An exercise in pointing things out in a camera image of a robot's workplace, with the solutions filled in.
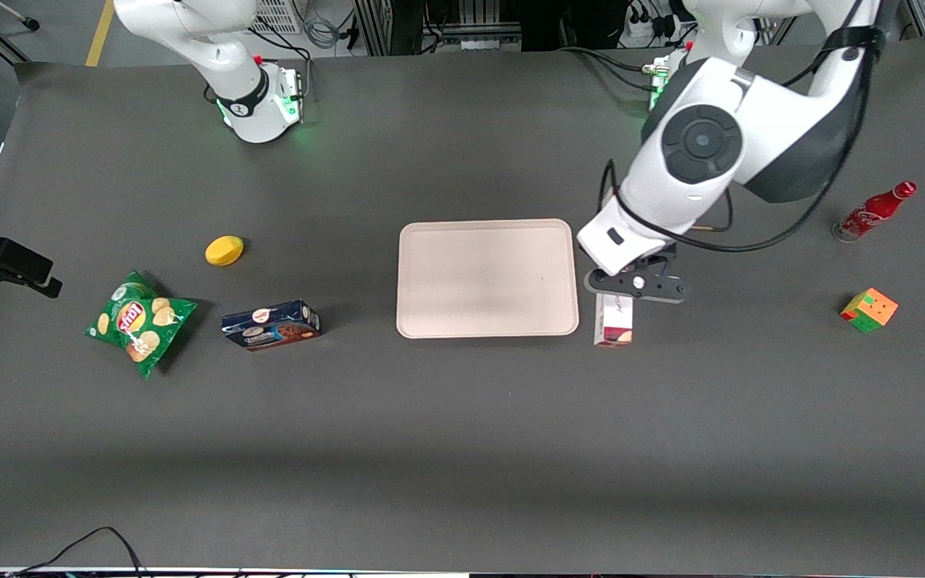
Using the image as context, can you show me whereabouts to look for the beige plastic tray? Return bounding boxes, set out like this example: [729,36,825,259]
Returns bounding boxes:
[396,218,580,340]

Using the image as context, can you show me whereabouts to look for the black looping table-edge cable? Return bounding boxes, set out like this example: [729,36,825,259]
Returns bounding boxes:
[9,526,147,578]

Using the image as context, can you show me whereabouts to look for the white perforated box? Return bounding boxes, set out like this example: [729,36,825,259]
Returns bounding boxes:
[250,0,304,35]

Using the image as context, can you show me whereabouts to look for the black right base cables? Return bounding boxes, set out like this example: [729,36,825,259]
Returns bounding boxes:
[250,28,316,101]

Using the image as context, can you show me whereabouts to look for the aluminium frame post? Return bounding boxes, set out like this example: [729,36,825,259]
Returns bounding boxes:
[354,0,391,57]

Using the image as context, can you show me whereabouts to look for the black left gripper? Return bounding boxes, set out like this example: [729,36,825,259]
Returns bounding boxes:
[585,245,687,304]

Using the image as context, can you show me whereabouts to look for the dark grey table mat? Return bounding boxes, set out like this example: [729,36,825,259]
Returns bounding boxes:
[0,36,925,576]

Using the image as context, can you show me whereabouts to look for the red tartan cookie box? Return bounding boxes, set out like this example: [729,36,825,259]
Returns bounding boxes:
[594,293,635,348]

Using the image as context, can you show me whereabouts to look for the dark blue cookie box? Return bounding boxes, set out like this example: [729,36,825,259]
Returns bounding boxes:
[221,299,322,352]

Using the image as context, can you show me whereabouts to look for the yellow plastic lemon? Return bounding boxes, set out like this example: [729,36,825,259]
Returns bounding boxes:
[205,235,245,267]

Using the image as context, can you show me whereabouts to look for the green Lay's chips bag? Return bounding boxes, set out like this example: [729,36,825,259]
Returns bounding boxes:
[84,271,198,379]

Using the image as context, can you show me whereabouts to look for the red cola bottle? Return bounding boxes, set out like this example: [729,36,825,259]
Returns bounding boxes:
[832,181,918,243]

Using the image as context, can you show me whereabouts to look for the black left base cables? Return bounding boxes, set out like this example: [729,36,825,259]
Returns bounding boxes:
[556,46,660,91]

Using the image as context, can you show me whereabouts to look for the black base cables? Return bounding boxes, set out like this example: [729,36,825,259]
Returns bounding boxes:
[556,46,660,91]
[250,28,316,101]

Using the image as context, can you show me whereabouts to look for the grey coiled cable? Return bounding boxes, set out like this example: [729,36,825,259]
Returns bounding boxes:
[302,14,344,51]

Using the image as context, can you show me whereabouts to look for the colourful puzzle cube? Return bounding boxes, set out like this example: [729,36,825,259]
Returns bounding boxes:
[839,287,899,333]

